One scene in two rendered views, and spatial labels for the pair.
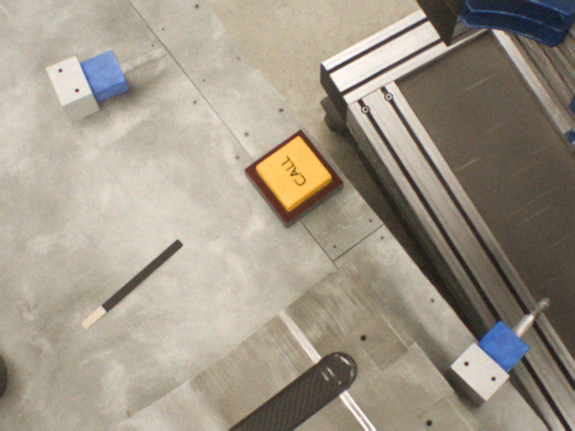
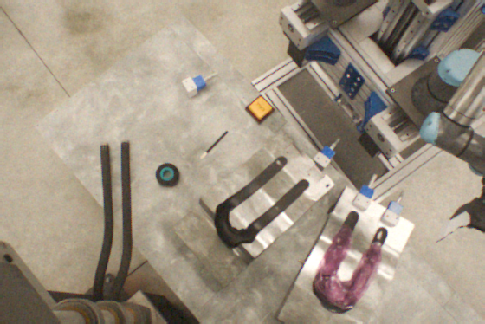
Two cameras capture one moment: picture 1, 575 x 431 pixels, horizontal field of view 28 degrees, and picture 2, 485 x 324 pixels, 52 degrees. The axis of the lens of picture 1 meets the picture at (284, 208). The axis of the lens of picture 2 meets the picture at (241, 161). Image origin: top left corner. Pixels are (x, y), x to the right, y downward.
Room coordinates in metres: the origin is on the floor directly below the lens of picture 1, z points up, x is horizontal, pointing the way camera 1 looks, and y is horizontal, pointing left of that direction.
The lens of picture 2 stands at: (-0.28, 0.23, 2.49)
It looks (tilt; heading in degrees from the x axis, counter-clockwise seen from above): 73 degrees down; 344
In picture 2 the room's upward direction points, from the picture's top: 7 degrees clockwise
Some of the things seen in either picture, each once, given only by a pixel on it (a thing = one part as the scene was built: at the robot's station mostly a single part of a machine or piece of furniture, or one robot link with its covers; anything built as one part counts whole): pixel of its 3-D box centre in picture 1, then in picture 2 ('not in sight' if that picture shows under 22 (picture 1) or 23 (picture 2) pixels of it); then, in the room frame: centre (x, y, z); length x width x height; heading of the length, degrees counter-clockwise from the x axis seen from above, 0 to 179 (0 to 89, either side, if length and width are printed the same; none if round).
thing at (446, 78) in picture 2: not in sight; (459, 74); (0.25, -0.55, 1.20); 0.13 x 0.12 x 0.14; 51
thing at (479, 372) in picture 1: (506, 342); (328, 152); (0.19, -0.22, 0.83); 0.13 x 0.05 x 0.05; 131
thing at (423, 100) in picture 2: not in sight; (440, 91); (0.26, -0.55, 1.09); 0.15 x 0.15 x 0.10
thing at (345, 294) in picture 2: not in sight; (348, 266); (-0.22, -0.19, 0.90); 0.26 x 0.18 x 0.08; 140
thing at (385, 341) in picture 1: (382, 339); (293, 152); (0.19, -0.09, 0.87); 0.05 x 0.05 x 0.04; 33
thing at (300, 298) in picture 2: not in sight; (346, 269); (-0.23, -0.19, 0.86); 0.50 x 0.26 x 0.11; 140
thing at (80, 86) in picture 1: (112, 73); (201, 81); (0.53, 0.18, 0.83); 0.13 x 0.05 x 0.05; 110
